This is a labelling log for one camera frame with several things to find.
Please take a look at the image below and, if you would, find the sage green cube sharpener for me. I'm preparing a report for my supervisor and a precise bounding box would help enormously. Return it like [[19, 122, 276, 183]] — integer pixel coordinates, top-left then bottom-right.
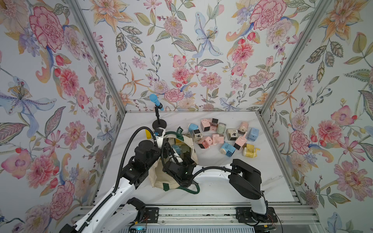
[[180, 144, 191, 156]]

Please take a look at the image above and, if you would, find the cream green tote bag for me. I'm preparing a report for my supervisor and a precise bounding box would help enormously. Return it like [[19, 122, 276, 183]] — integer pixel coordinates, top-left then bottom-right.
[[149, 128, 200, 195]]

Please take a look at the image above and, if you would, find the pink lever pencil sharpener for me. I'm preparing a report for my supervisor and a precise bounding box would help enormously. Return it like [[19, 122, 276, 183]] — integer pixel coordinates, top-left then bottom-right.
[[234, 132, 247, 150]]

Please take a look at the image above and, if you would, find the small pink pencil sharpener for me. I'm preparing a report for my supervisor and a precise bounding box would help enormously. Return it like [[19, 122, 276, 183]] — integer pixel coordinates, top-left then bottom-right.
[[209, 118, 219, 132]]

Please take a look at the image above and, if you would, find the black microphone stand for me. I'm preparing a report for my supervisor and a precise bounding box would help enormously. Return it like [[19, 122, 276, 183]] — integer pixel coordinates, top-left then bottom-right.
[[152, 105, 167, 130]]

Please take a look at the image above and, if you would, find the pink round pencil sharpener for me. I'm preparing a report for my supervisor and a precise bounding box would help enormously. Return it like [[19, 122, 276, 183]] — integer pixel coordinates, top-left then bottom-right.
[[238, 121, 249, 135]]

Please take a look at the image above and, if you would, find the pale green cube sharpener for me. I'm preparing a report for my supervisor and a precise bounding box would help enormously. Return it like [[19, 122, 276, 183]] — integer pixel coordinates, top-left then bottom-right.
[[192, 129, 202, 142]]

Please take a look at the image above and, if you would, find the yellow crank pencil sharpener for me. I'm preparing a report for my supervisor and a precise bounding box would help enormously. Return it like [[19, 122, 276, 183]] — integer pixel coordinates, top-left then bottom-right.
[[242, 144, 260, 158]]

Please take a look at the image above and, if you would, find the light blue pencil sharpener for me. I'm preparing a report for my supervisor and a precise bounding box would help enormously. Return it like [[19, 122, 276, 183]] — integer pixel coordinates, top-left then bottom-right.
[[188, 123, 199, 134]]

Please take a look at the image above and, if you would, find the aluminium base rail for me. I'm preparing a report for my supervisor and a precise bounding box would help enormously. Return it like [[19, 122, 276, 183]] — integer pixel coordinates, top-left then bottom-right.
[[72, 198, 324, 233]]

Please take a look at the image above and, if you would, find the blue cube pencil sharpener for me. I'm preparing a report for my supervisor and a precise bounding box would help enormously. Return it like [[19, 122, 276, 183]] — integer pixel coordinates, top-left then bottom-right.
[[247, 127, 259, 141]]

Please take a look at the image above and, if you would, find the pink square pencil sharpener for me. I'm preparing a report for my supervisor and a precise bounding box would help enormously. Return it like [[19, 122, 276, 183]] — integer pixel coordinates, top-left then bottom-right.
[[198, 136, 213, 149]]

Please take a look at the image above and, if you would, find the large pink pencil sharpener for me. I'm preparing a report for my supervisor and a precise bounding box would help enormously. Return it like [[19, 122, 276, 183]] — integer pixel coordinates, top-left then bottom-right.
[[201, 118, 211, 132]]

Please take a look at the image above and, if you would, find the mint green pencil sharpener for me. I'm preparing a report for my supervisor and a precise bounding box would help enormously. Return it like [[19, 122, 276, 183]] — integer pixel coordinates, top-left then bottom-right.
[[216, 122, 226, 135]]

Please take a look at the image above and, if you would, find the blue round-front pencil sharpener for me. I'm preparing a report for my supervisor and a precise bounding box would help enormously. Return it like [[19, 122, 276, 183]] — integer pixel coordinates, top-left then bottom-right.
[[220, 142, 236, 157]]

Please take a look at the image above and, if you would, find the cream pencil sharpener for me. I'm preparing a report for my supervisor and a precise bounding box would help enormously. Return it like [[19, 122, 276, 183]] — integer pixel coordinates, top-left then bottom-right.
[[226, 128, 239, 141]]

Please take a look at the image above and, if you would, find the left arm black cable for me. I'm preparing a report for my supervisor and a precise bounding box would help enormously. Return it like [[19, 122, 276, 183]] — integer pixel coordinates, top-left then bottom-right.
[[76, 126, 158, 233]]

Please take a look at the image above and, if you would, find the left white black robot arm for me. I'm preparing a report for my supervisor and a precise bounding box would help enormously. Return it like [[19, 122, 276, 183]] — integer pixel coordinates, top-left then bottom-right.
[[60, 140, 161, 233]]

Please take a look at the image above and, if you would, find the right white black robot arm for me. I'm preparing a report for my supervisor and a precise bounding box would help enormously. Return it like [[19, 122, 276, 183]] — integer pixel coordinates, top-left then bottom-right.
[[163, 159, 269, 225]]

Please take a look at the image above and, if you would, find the yellow rectangular block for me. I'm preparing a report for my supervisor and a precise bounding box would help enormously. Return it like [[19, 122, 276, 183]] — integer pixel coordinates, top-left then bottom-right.
[[145, 130, 152, 139]]

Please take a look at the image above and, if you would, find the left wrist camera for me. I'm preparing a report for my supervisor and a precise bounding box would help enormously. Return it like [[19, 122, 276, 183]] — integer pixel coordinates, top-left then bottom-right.
[[154, 128, 166, 149]]

